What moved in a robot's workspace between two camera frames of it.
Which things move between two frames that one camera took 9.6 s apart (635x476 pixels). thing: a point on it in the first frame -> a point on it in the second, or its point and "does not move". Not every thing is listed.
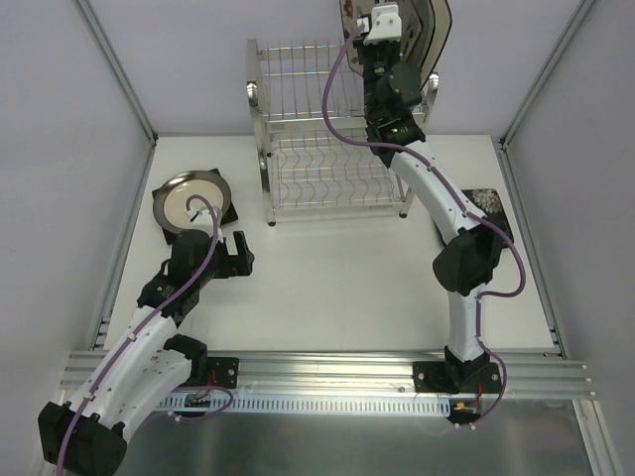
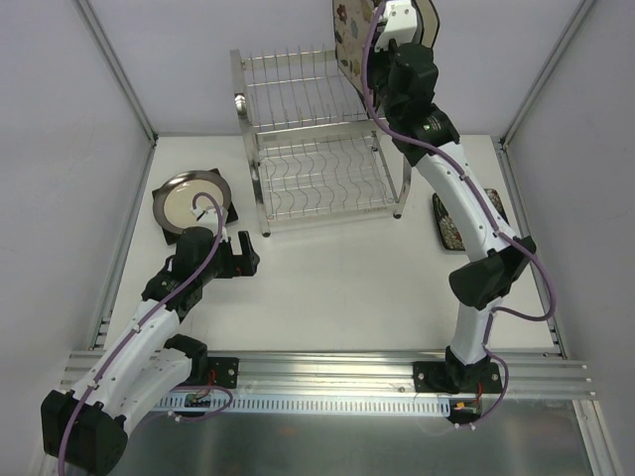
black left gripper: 237,259 does not move
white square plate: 443,26 -> 431,22
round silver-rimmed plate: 170,199 does not move
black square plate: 230,217 does not move
